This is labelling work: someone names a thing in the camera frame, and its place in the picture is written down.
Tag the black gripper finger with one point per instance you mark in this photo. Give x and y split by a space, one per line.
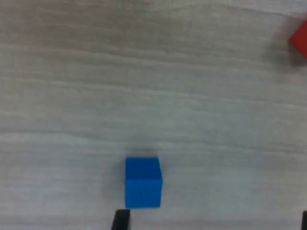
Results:
121 220
304 221

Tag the blue cube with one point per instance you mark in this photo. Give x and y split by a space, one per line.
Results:
144 189

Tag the red cube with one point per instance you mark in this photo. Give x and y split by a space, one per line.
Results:
301 40

